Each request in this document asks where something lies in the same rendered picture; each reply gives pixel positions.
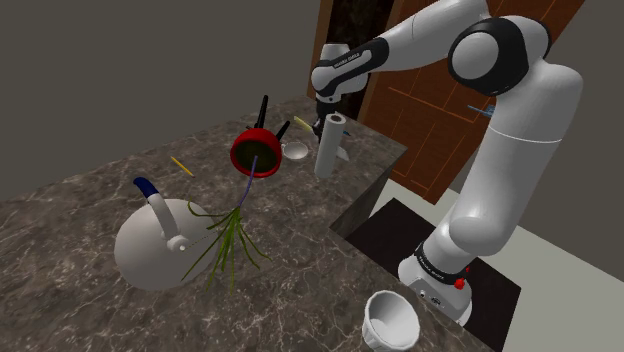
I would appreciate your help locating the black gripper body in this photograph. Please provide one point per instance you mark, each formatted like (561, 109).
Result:
(320, 116)

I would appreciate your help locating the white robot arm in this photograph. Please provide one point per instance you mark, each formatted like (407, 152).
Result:
(516, 161)

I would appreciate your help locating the white paper towel roll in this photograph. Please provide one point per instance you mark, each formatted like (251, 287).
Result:
(327, 146)

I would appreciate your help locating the black kitchen utensil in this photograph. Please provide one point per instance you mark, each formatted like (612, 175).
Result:
(282, 130)

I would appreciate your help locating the small white bowl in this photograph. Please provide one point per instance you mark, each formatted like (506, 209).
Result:
(295, 150)

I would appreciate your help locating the black spatula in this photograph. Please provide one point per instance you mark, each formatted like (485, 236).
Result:
(262, 112)

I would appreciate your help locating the red utensil holder pot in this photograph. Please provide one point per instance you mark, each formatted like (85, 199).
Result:
(256, 151)

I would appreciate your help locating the brown wooden door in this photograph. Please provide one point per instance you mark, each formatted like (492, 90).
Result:
(429, 122)

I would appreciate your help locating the black robot stand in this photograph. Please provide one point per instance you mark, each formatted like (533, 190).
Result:
(390, 234)

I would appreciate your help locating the yellow pencil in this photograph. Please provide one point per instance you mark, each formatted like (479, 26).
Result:
(182, 166)

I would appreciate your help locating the green plant with purple stem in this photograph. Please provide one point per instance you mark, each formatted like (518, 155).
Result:
(229, 234)

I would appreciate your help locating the white ribbed cup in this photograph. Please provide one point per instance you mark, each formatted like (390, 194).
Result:
(390, 319)

